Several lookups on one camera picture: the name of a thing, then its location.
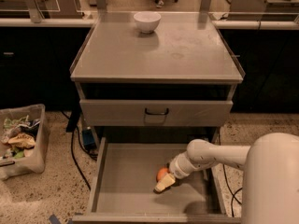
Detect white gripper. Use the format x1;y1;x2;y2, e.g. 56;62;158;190
154;152;195;193

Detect orange fruit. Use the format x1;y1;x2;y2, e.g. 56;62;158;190
156;167;169;181

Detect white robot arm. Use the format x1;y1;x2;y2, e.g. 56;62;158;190
154;133;299;224

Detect open grey middle drawer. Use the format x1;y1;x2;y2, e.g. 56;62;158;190
73;139;241;224

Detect closed grey top drawer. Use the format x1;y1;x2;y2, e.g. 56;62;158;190
80;99;233;127

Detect grey metal drawer cabinet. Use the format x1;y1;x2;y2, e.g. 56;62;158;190
71;12;244;144

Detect blue power box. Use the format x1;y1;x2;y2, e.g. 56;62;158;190
81;129;96;150

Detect clear plastic bin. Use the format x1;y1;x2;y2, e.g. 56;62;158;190
0;104;50;180

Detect crumpled packaging in bin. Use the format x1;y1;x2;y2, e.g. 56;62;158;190
0;116;40;160

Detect white ceramic bowl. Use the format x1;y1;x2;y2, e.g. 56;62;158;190
134;11;162;34

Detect black floor cable right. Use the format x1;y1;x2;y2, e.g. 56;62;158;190
217;131;244;218

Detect black floor cable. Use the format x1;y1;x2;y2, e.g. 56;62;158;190
217;131;244;218
61;110;99;191

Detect black drawer handle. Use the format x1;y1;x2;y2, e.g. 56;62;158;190
144;108;169;116

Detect black floor cable left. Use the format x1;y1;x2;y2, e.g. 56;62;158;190
61;110;99;191

